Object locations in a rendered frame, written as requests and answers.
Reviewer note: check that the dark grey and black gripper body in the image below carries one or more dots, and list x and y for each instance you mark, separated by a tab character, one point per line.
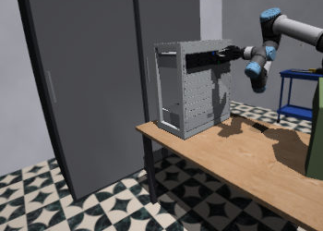
231	55

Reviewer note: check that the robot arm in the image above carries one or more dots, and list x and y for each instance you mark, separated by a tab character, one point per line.
273	25

